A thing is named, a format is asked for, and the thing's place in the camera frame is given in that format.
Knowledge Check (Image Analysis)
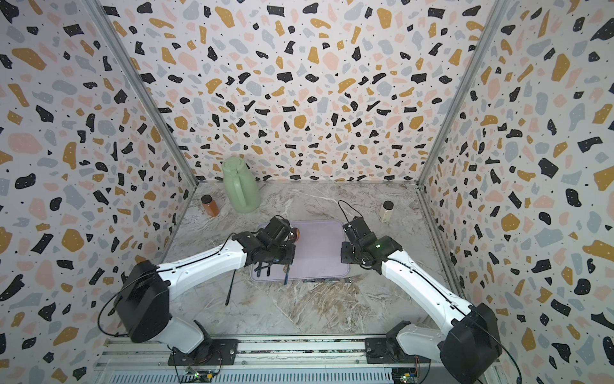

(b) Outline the silver grey spoon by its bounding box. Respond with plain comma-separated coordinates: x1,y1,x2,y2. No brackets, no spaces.
225,270,237,307

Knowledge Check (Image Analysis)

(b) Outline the iridescent rainbow spoon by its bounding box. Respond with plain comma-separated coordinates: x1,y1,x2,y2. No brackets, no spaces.
284,227,300,286

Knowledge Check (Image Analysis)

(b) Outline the all silver fork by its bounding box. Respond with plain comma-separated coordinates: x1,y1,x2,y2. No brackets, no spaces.
303,276,360,284

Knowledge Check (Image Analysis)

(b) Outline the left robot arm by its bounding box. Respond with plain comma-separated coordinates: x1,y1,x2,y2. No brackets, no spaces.
114,215,300,362

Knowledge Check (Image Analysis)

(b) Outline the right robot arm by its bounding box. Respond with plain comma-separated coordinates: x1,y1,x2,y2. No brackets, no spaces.
341,216,503,383

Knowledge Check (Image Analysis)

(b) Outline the cream bottle black cap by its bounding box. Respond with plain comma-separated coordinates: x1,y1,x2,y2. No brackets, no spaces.
379,200,394,223

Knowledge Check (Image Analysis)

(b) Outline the lilac plastic tray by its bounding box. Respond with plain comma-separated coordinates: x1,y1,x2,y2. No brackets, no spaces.
249,220,350,283

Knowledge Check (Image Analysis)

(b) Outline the green plastic pitcher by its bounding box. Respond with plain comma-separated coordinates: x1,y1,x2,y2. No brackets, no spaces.
222,156,262,214

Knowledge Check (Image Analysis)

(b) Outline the orange bottle black cap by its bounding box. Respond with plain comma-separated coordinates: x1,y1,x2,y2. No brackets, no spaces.
201,195,220,218

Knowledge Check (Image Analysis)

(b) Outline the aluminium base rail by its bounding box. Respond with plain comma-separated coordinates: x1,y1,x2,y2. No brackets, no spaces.
93,335,455,383

